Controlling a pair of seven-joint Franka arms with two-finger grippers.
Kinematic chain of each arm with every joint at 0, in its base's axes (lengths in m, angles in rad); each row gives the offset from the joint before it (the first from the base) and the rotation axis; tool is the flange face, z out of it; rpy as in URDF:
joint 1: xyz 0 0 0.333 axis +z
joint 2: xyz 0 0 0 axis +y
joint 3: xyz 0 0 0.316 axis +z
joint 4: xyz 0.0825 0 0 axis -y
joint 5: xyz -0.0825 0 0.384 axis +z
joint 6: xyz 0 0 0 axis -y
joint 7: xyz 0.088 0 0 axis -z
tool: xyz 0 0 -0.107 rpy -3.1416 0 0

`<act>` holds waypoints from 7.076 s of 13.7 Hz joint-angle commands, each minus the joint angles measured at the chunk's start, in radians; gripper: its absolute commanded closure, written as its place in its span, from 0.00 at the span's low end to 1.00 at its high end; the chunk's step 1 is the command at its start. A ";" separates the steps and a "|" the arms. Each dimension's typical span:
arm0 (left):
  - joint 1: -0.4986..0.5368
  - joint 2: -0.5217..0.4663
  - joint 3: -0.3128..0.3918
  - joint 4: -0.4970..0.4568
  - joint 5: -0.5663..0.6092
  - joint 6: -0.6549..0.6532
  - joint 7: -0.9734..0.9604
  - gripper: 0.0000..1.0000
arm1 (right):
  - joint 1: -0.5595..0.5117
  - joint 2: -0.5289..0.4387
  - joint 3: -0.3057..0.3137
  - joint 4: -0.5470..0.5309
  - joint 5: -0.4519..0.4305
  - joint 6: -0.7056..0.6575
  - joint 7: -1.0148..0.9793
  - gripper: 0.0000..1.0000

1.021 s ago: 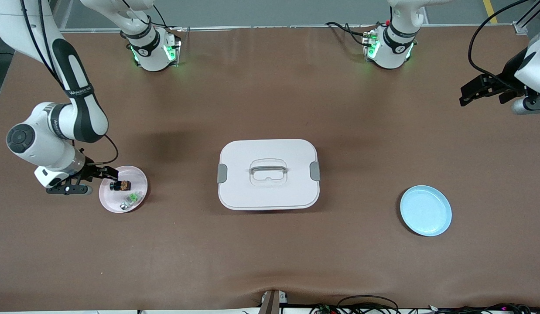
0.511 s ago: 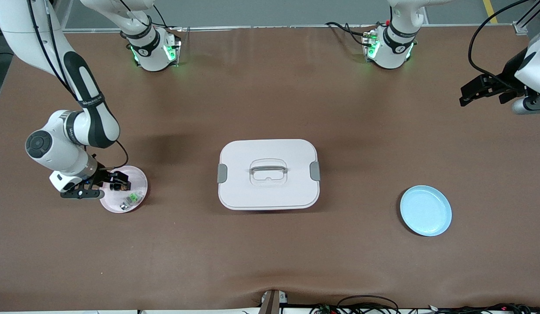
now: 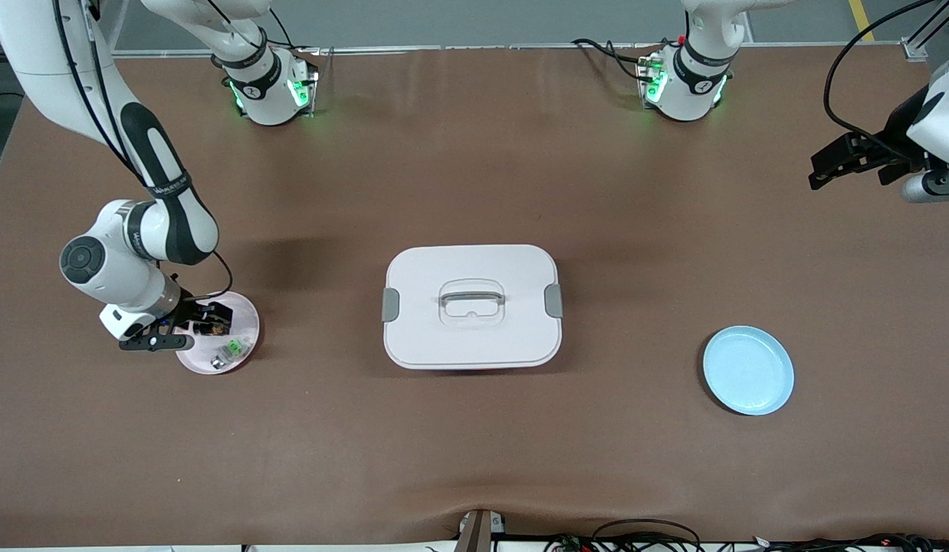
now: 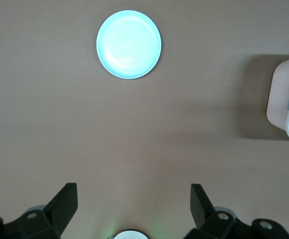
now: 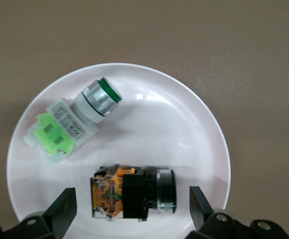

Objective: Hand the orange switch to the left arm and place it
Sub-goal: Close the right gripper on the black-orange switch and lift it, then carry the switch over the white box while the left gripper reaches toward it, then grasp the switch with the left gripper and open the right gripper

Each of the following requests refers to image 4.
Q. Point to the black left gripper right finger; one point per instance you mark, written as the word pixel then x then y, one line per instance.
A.
pixel 206 216

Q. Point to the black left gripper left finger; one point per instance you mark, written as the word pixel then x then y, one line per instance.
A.
pixel 59 211

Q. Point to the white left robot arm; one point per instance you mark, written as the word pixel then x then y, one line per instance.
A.
pixel 131 235

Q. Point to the white lidded storage box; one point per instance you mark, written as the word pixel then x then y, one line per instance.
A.
pixel 278 99

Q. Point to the light blue round plate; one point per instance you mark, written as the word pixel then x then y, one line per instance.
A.
pixel 129 44

